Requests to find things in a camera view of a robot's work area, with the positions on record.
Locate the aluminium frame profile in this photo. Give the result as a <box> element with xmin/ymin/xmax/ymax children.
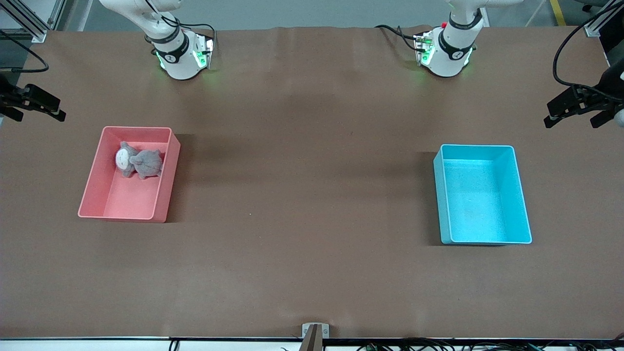
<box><xmin>0</xmin><ymin>0</ymin><xmax>48</xmax><ymax>43</ymax></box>
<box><xmin>584</xmin><ymin>0</ymin><xmax>624</xmax><ymax>38</ymax></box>

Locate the black cable bundle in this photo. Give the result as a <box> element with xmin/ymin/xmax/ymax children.
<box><xmin>356</xmin><ymin>335</ymin><xmax>624</xmax><ymax>351</ymax></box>

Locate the aluminium frame post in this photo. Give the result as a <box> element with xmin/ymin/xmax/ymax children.
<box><xmin>47</xmin><ymin>0</ymin><xmax>78</xmax><ymax>31</ymax></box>

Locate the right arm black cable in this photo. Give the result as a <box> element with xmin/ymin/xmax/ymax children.
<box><xmin>0</xmin><ymin>29</ymin><xmax>50</xmax><ymax>74</ymax></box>

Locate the pink plastic box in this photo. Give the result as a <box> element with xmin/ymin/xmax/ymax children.
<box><xmin>78</xmin><ymin>126</ymin><xmax>181</xmax><ymax>224</ymax></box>

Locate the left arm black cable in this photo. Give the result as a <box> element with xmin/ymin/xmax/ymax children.
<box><xmin>552</xmin><ymin>0</ymin><xmax>624</xmax><ymax>102</ymax></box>

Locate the white table edge strip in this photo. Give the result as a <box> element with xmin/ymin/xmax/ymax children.
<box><xmin>0</xmin><ymin>338</ymin><xmax>624</xmax><ymax>351</ymax></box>

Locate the grey metal bracket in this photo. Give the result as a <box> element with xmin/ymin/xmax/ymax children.
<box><xmin>302</xmin><ymin>323</ymin><xmax>330</xmax><ymax>339</ymax></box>

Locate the silver base connector panel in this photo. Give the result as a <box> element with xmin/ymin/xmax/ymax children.
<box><xmin>193</xmin><ymin>32</ymin><xmax>215</xmax><ymax>70</ymax></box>

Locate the blue plastic box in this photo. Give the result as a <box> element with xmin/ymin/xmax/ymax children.
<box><xmin>433</xmin><ymin>144</ymin><xmax>533</xmax><ymax>245</ymax></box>

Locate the brown table mat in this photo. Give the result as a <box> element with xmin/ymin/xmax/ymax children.
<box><xmin>0</xmin><ymin>25</ymin><xmax>624</xmax><ymax>340</ymax></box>

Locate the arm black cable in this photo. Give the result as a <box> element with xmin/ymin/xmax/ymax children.
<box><xmin>0</xmin><ymin>29</ymin><xmax>50</xmax><ymax>74</ymax></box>
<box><xmin>552</xmin><ymin>0</ymin><xmax>624</xmax><ymax>102</ymax></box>

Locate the grey plush toy white belly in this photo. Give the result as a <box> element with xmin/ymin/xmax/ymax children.
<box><xmin>115</xmin><ymin>141</ymin><xmax>138</xmax><ymax>178</ymax></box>

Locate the black base cable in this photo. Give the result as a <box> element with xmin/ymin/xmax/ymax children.
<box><xmin>178</xmin><ymin>22</ymin><xmax>217</xmax><ymax>54</ymax></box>
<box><xmin>374</xmin><ymin>24</ymin><xmax>421</xmax><ymax>52</ymax></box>

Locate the brown camera post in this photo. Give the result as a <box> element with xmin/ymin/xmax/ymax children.
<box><xmin>298</xmin><ymin>324</ymin><xmax>324</xmax><ymax>351</ymax></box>

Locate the plain grey plush toy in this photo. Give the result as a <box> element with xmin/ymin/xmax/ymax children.
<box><xmin>129</xmin><ymin>149</ymin><xmax>164</xmax><ymax>180</ymax></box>

